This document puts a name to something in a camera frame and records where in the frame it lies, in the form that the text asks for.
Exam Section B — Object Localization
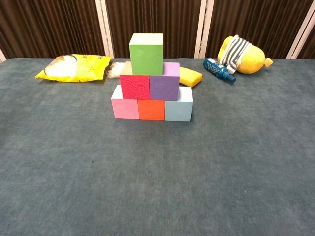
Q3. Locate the orange foam cube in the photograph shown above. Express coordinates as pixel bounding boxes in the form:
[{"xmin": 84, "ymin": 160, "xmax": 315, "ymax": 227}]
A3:
[{"xmin": 137, "ymin": 99, "xmax": 166, "ymax": 121}]

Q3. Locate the light blue foam cube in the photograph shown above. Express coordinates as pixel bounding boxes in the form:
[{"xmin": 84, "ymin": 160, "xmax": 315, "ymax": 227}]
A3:
[{"xmin": 164, "ymin": 86, "xmax": 193, "ymax": 122}]

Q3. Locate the pink foam cube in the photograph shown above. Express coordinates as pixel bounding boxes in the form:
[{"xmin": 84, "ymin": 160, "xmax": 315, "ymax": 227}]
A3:
[{"xmin": 110, "ymin": 84, "xmax": 140, "ymax": 120}]

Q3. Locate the teal felt table cover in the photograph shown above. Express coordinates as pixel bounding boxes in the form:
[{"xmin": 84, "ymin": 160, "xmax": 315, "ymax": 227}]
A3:
[{"xmin": 0, "ymin": 58, "xmax": 315, "ymax": 236}]

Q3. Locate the yellow plush toy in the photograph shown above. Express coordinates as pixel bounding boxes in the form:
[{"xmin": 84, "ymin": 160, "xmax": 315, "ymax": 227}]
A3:
[{"xmin": 217, "ymin": 36, "xmax": 274, "ymax": 75}]

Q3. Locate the red foam cube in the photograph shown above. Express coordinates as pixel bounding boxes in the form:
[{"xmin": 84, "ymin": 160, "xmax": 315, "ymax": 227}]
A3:
[{"xmin": 119, "ymin": 61, "xmax": 151, "ymax": 100}]

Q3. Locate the yellow sponge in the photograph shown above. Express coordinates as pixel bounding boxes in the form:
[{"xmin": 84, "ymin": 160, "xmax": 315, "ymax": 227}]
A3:
[{"xmin": 179, "ymin": 66, "xmax": 203, "ymax": 88}]

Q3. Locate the green foam cube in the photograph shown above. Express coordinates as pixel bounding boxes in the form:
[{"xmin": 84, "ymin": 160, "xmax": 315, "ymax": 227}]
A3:
[{"xmin": 129, "ymin": 33, "xmax": 164, "ymax": 76}]

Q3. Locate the clear pack of white sticks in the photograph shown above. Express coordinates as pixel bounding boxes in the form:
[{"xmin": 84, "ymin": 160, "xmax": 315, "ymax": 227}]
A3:
[{"xmin": 107, "ymin": 61, "xmax": 126, "ymax": 79}]

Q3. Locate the yellow snack bag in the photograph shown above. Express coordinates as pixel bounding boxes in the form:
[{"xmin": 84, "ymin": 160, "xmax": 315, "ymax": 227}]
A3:
[{"xmin": 34, "ymin": 54, "xmax": 113, "ymax": 83}]

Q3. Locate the purple foam cube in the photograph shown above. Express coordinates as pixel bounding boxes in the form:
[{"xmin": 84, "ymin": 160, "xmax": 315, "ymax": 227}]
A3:
[{"xmin": 149, "ymin": 62, "xmax": 181, "ymax": 101}]

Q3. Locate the dark brown pleated screen panel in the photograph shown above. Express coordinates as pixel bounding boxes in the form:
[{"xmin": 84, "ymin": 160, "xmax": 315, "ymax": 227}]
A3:
[
  {"xmin": 105, "ymin": 0, "xmax": 202, "ymax": 59},
  {"xmin": 0, "ymin": 0, "xmax": 106, "ymax": 59},
  {"xmin": 299, "ymin": 31, "xmax": 315, "ymax": 59},
  {"xmin": 206, "ymin": 0, "xmax": 315, "ymax": 59}
]

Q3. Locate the blue white striped sock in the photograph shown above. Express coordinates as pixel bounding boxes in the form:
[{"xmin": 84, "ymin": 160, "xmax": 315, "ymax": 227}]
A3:
[{"xmin": 218, "ymin": 34, "xmax": 252, "ymax": 73}]

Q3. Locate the blue spray bottle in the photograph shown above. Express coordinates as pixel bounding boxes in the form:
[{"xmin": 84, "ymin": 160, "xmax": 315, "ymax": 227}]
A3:
[{"xmin": 203, "ymin": 57, "xmax": 237, "ymax": 84}]

